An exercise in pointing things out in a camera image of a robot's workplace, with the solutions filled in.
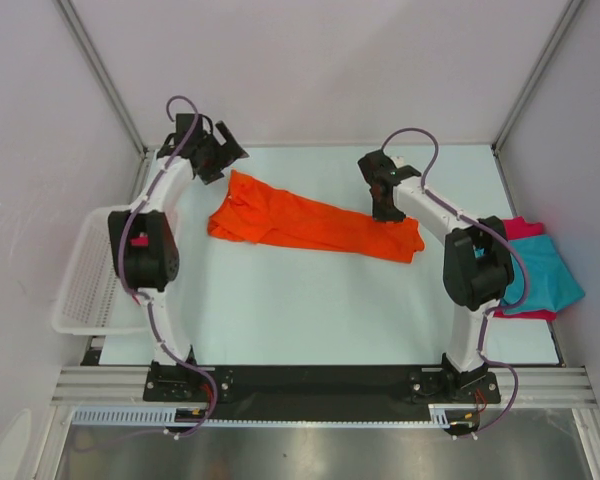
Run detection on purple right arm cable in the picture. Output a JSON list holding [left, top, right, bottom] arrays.
[[379, 127, 531, 441]]

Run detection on folded crimson t-shirt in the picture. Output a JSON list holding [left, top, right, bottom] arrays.
[[494, 216, 557, 323]]

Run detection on white plastic basket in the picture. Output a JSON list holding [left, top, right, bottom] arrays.
[[51, 207, 148, 336]]

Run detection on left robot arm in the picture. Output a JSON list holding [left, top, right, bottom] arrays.
[[107, 113, 249, 365]]

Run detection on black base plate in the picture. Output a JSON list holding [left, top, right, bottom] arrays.
[[143, 363, 501, 420]]

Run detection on aluminium frame rail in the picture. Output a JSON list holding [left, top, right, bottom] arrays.
[[51, 366, 598, 409]]

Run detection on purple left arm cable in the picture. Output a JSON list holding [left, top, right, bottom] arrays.
[[117, 94, 217, 441]]

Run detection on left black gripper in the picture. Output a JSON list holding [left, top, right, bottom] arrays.
[[197, 122, 248, 185]]

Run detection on orange t-shirt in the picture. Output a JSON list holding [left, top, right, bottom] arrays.
[[207, 170, 425, 264]]

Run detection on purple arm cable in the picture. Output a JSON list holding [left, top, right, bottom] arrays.
[[379, 127, 531, 441], [117, 94, 217, 441]]

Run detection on white cable duct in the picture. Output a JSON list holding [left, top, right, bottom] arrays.
[[72, 406, 477, 430]]

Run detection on folded teal t-shirt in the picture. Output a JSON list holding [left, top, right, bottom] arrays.
[[502, 234, 585, 316]]

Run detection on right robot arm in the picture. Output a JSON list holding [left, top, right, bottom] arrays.
[[358, 150, 514, 401]]

